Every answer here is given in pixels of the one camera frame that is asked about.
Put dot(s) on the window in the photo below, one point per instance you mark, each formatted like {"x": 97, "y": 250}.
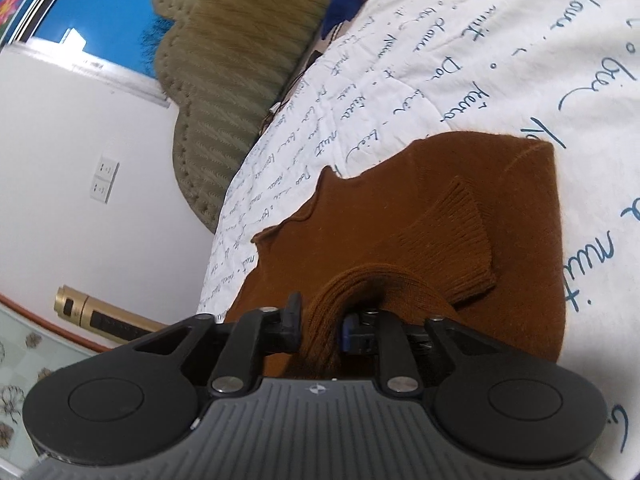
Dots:
{"x": 95, "y": 15}

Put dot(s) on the blue cloth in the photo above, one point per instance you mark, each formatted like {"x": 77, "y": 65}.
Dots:
{"x": 345, "y": 2}

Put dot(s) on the colourful floral panel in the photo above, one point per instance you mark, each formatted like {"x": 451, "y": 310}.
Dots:
{"x": 10, "y": 0}

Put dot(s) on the olive padded headboard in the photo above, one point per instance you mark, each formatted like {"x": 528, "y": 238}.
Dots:
{"x": 210, "y": 85}

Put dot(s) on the brown knit sweater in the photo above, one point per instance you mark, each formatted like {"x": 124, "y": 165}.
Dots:
{"x": 400, "y": 220}

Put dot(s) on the white script printed quilt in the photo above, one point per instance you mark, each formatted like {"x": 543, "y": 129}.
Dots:
{"x": 500, "y": 60}

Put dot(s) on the white wall socket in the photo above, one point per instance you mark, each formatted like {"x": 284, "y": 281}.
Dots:
{"x": 100, "y": 191}
{"x": 108, "y": 167}

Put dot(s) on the gold black cylinder device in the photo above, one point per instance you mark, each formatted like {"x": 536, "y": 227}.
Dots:
{"x": 100, "y": 312}

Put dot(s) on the floral top nightstand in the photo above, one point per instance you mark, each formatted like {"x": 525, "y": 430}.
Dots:
{"x": 25, "y": 375}

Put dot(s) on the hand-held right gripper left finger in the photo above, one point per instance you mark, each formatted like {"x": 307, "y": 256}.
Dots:
{"x": 292, "y": 322}

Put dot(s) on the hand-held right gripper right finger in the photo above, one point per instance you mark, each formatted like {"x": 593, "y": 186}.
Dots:
{"x": 348, "y": 334}

